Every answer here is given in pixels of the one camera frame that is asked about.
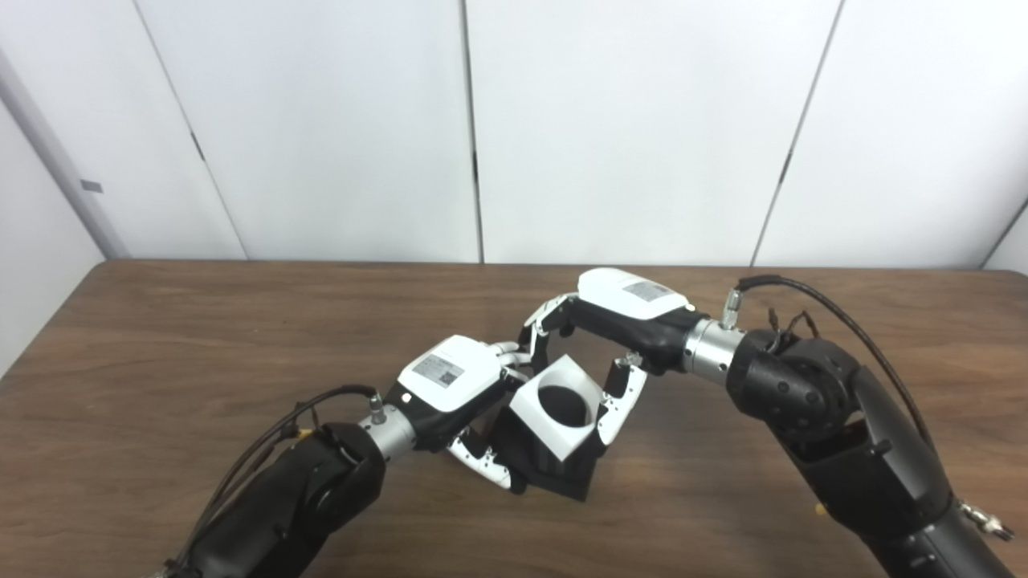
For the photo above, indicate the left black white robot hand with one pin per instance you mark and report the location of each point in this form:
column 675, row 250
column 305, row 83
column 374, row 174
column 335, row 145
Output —
column 450, row 373

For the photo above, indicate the white square piece with hole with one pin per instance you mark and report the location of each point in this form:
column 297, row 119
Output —
column 534, row 417

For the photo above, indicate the black peg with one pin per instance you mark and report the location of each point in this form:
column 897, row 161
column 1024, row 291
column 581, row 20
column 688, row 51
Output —
column 562, row 478

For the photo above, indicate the grey partition post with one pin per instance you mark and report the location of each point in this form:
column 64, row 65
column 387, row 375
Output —
column 56, row 156

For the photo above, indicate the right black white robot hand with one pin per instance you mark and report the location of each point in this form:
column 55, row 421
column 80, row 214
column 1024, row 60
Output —
column 626, row 301

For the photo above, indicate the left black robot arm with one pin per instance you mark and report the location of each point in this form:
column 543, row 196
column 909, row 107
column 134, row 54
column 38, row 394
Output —
column 297, row 506

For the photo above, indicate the small grey wall tag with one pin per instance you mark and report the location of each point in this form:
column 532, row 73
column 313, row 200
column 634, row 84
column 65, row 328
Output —
column 91, row 185

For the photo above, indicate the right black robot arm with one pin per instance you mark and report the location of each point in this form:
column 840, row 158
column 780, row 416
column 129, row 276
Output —
column 843, row 433

